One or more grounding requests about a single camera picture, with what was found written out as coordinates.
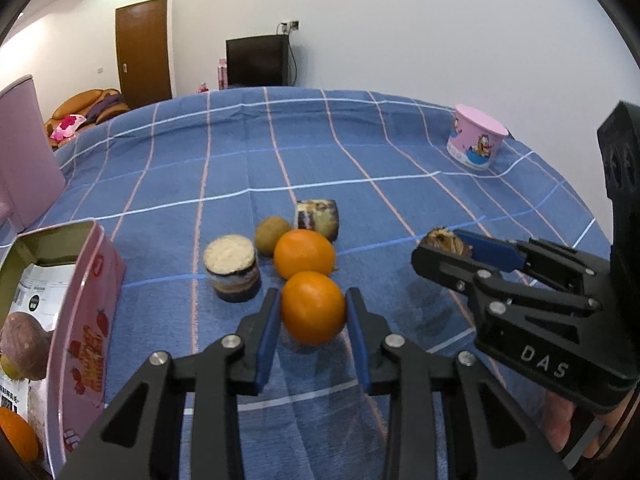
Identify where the brown chocolate muffin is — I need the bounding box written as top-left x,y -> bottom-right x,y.
420,226 -> 473,258

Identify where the large orange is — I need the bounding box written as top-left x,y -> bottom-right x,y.
0,408 -> 39,464

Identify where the purple round turnip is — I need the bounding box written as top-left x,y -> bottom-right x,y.
1,312 -> 53,380

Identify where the small orange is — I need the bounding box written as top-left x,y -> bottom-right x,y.
281,271 -> 347,347

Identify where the small brown kiwi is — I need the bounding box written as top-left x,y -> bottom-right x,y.
0,354 -> 24,382

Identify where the person's right hand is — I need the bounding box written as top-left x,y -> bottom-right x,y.
544,391 -> 631,458

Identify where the pink tin box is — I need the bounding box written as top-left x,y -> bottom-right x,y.
1,220 -> 125,474

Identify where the pink cartoon mug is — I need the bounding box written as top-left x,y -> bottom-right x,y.
447,104 -> 509,170

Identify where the printed paper in tin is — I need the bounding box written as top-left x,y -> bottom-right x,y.
0,261 -> 79,441

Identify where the purple swirl cake roll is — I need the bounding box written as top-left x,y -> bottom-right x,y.
293,198 -> 340,243

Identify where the layered dessert jar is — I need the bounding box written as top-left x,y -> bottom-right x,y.
203,234 -> 262,302

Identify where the orange near jar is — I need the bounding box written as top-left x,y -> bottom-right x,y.
273,230 -> 336,280

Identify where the blue plaid tablecloth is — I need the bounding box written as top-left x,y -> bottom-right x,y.
1,88 -> 608,394

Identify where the pink electric kettle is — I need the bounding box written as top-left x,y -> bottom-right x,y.
0,75 -> 66,233

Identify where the pink floral cushion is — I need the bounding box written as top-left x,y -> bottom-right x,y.
50,114 -> 87,144

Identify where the black television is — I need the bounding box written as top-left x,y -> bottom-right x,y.
226,34 -> 290,88

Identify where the brown leather armchair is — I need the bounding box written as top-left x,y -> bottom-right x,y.
44,89 -> 130,151

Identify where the pink bottle by television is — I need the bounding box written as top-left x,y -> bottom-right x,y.
217,58 -> 228,90

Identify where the brown wooden door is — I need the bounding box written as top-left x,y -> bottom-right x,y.
115,0 -> 172,110

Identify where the wall power outlet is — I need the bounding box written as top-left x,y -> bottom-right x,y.
281,21 -> 299,34

